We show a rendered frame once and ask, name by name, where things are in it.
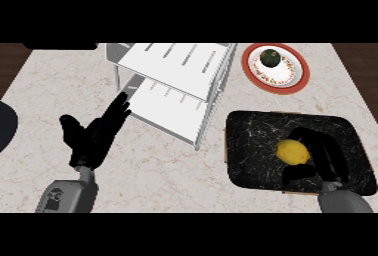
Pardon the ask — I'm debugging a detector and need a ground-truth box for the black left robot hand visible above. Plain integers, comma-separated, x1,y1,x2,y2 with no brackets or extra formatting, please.
58,92,133,171

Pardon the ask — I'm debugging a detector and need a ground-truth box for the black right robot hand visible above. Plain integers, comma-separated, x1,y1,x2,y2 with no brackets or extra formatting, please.
281,126,350,186

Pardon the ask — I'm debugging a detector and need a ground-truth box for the yellow lemon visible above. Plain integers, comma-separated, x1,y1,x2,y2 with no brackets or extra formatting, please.
273,138,313,166

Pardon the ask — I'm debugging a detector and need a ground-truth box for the black marble tray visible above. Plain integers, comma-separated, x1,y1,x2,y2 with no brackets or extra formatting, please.
225,110,378,197

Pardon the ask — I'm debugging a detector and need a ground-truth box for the white tiered basket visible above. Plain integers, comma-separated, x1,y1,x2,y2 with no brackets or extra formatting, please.
105,43,239,151

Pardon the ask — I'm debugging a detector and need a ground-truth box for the dark navy round object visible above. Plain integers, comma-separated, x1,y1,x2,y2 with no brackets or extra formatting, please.
0,101,19,154

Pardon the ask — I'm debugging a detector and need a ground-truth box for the red-rimmed white plate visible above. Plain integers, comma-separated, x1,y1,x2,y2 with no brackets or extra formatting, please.
241,43,312,96

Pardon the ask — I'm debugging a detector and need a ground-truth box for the dark green avocado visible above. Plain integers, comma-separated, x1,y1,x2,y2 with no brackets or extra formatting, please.
260,48,282,68

